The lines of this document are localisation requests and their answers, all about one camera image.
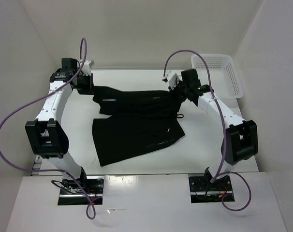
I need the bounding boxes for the black sport shorts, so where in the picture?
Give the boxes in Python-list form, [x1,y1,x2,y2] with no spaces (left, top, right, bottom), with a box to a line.
[92,86,185,166]

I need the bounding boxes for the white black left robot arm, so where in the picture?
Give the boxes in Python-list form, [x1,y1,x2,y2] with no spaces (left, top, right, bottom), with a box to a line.
[25,58,94,193]

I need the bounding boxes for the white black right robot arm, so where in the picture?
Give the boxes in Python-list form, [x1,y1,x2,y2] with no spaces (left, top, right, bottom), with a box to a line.
[163,69,258,190]

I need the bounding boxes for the white perforated plastic basket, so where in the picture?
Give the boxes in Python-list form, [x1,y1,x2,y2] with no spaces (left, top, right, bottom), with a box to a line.
[191,54,243,99]

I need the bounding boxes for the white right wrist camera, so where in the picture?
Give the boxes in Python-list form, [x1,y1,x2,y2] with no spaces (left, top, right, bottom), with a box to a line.
[162,71,180,90]

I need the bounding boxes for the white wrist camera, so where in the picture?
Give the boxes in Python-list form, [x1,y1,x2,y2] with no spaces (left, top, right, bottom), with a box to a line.
[162,71,180,90]
[80,60,94,75]

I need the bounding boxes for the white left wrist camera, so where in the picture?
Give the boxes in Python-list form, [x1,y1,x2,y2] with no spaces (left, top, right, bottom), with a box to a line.
[80,60,94,75]

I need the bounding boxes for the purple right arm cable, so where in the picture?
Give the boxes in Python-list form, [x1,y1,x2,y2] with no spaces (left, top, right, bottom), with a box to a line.
[162,50,251,211]

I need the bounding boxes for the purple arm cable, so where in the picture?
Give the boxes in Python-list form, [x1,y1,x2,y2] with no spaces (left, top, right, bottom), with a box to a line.
[0,37,103,220]
[162,50,251,211]

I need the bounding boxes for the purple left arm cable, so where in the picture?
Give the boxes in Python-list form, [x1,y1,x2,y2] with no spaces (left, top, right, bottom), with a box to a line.
[0,37,103,220]

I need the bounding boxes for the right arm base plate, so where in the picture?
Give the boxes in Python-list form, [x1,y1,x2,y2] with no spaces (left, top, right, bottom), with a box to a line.
[188,175,235,203]

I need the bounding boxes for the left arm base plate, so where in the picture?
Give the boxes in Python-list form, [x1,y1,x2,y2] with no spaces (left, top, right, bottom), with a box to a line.
[51,175,105,206]

